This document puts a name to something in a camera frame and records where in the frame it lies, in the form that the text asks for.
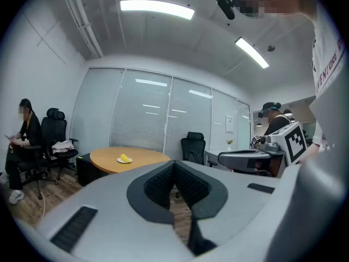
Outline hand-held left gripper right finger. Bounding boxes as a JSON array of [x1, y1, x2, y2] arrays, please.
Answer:
[[174, 159, 228, 256]]

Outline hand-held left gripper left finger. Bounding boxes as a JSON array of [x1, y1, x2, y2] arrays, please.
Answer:
[[127, 159, 176, 225]]

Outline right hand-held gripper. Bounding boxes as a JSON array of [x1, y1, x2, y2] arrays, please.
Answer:
[[218, 121, 309, 170]]

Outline white desk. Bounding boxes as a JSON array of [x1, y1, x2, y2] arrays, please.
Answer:
[[203, 149, 232, 169]]

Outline black bag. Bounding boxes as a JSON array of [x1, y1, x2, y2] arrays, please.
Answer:
[[187, 150, 203, 164]]

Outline black office chair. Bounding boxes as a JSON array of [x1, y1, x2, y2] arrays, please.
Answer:
[[16, 143, 58, 193], [40, 108, 80, 186], [180, 131, 219, 169]]

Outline black flat case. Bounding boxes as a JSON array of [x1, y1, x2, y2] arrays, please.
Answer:
[[75, 152, 93, 187]]

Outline glass partition with blinds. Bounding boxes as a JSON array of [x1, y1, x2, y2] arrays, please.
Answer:
[[70, 67, 252, 161]]

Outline pink cloth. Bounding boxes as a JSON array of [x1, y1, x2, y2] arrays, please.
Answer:
[[51, 140, 75, 154]]

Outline long ceiling light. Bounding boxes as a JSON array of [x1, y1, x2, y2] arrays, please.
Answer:
[[234, 37, 270, 69], [119, 0, 196, 21]]

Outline person's white printed t-shirt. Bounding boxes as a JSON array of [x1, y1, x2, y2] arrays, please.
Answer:
[[310, 4, 349, 158]]

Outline white ceiling pipes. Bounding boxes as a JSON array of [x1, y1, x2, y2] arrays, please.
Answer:
[[59, 0, 105, 59]]

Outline white floor cable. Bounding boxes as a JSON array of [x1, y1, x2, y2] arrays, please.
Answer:
[[37, 191, 47, 218]]

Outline black head-worn camera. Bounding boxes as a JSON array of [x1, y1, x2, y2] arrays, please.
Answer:
[[216, 0, 237, 21]]

